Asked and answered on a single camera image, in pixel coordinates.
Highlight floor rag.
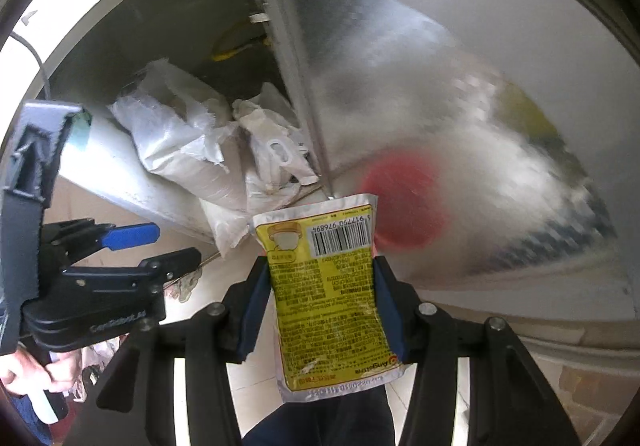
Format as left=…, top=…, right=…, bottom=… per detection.
left=165, top=266, right=202, bottom=304

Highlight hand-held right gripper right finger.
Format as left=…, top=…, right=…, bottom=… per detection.
left=372, top=256, right=583, bottom=446

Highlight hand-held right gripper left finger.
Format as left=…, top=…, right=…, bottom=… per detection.
left=62, top=256, right=273, bottom=446

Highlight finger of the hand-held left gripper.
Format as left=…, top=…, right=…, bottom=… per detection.
left=60, top=249, right=202, bottom=299
left=42, top=221, right=160, bottom=269

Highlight white crumpled plastic bag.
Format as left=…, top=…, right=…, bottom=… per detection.
left=232, top=84, right=321, bottom=207

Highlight person's dark trousers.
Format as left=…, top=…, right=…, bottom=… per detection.
left=242, top=386, right=396, bottom=446

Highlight grey cable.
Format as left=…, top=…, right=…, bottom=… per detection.
left=10, top=34, right=51, bottom=100

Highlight yellow sauce packet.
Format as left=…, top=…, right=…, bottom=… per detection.
left=250, top=193, right=403, bottom=404

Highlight person's left hand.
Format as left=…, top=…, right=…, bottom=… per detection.
left=0, top=343, right=81, bottom=397

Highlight yellow hose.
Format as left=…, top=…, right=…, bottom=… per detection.
left=212, top=24, right=273, bottom=62

